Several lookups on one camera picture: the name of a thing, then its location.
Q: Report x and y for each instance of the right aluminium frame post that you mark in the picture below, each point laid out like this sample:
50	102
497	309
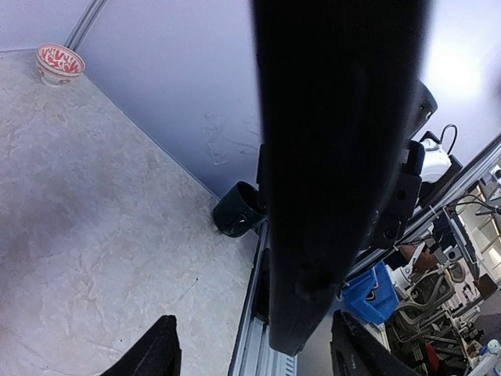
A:
84	24

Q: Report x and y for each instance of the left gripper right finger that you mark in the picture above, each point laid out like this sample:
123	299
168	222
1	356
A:
355	352

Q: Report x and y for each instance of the front aluminium rail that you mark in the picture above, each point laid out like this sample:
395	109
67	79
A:
252	354

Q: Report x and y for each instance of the red white patterned bowl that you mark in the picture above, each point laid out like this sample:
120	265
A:
58	65

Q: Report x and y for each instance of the black phone case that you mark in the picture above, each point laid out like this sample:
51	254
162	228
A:
337	82

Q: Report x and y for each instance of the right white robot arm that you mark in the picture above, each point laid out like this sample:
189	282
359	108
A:
437	161

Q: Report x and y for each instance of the dark green mug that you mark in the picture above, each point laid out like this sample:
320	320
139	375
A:
239	210

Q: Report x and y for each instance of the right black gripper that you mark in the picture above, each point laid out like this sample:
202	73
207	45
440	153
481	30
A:
400	207

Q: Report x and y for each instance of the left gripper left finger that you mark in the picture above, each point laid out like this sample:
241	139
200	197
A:
156	353

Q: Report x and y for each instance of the blue plastic bin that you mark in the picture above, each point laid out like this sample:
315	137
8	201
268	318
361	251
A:
371	296

